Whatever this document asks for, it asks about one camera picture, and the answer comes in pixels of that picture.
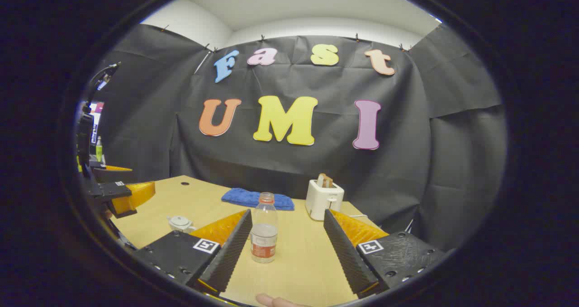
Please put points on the white toaster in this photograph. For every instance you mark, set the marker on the white toaster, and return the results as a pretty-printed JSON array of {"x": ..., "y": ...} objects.
[{"x": 322, "y": 203}]

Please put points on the computer monitor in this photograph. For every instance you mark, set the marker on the computer monitor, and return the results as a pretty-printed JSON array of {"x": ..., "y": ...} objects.
[{"x": 96, "y": 121}]

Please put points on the brown toast slice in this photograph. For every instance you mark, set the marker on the brown toast slice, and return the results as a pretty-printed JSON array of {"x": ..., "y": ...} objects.
[{"x": 325, "y": 180}]

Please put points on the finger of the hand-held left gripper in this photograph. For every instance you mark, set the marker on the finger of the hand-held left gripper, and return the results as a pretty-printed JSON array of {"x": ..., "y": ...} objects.
[
  {"x": 113, "y": 176},
  {"x": 111, "y": 190}
]

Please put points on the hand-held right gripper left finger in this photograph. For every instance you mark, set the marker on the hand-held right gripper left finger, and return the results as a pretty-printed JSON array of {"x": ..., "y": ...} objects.
[{"x": 230, "y": 252}]

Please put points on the white teacup lid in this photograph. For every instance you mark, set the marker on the white teacup lid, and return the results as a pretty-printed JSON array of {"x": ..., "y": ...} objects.
[{"x": 180, "y": 219}]

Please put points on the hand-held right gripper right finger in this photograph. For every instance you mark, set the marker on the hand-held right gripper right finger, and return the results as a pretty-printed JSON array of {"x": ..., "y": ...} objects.
[{"x": 346, "y": 257}]

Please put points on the green drink bottle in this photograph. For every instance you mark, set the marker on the green drink bottle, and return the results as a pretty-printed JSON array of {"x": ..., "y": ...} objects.
[{"x": 98, "y": 151}]

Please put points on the clear plastic water bottle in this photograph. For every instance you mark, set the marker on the clear plastic water bottle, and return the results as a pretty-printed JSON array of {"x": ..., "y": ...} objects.
[{"x": 263, "y": 248}]

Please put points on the white ceramic teacup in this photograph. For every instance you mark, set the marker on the white ceramic teacup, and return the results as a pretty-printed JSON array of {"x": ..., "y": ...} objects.
[{"x": 181, "y": 228}]

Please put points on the blue towel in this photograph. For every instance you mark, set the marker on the blue towel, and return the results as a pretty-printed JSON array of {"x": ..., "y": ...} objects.
[{"x": 242, "y": 197}]

